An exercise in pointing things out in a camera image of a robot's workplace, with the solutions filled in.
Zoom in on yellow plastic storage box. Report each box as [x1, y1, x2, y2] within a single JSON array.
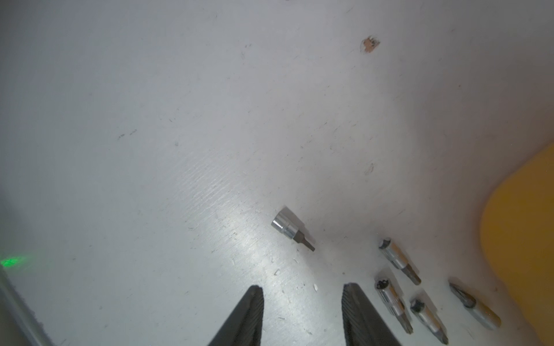
[[480, 145, 553, 345]]

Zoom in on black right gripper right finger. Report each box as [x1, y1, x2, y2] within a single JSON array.
[[341, 283, 401, 346]]

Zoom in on silver socket bit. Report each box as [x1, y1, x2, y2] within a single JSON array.
[[410, 298, 449, 345], [271, 208, 315, 252], [379, 237, 421, 285], [449, 282, 502, 330], [375, 278, 413, 334]]

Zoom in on aluminium front rail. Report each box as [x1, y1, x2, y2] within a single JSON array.
[[1, 269, 53, 346]]

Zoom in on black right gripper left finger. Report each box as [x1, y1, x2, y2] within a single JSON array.
[[209, 285, 265, 346]]

